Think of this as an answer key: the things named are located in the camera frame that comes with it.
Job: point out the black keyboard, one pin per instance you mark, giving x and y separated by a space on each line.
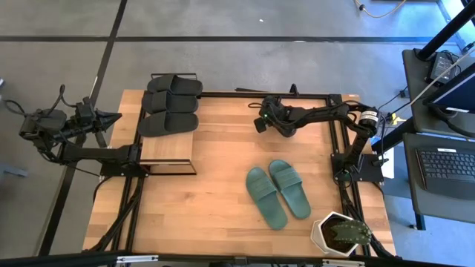
449 167

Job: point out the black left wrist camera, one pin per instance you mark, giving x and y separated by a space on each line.
84 110

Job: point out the white hexagonal planter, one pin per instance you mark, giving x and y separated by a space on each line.
317 237

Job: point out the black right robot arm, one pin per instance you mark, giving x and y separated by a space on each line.
352 148

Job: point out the green slide sandal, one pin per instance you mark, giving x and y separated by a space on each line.
291 189
267 200

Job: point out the grey desk with monitor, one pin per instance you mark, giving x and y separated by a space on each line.
415 111

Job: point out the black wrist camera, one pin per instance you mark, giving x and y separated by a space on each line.
84 110
260 125

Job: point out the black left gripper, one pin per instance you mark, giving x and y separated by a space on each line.
83 125

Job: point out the black aluminium table frame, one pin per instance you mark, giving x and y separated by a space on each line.
230 95

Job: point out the grey desk with keyboard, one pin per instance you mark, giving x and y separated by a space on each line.
412 193

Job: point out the white paper sheet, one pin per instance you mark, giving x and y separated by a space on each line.
386 168

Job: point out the grey chair leg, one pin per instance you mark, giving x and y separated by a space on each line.
15 171

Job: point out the silver beam bracket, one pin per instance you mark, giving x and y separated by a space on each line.
343 263
137 259

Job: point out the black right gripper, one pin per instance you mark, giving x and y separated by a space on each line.
278 113

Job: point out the black clamp knob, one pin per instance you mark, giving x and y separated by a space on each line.
294 90

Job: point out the black power adapter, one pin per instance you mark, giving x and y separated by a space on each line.
441 66

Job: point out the green cactus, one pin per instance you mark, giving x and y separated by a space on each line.
352 231

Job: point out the wooden shelf with black frame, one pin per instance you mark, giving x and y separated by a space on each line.
167 148

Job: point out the black diagonal pole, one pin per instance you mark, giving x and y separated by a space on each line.
445 31
389 139

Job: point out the yellow floor tape piece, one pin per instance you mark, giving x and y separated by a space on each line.
397 118

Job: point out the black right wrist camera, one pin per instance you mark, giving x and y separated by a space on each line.
260 125

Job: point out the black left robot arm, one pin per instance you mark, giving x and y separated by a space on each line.
96 154

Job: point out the black floor tape strip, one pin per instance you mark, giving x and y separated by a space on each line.
117 22

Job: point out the black overhead beam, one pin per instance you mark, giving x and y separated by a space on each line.
55 259

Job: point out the black computer monitor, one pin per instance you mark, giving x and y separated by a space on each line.
460 92

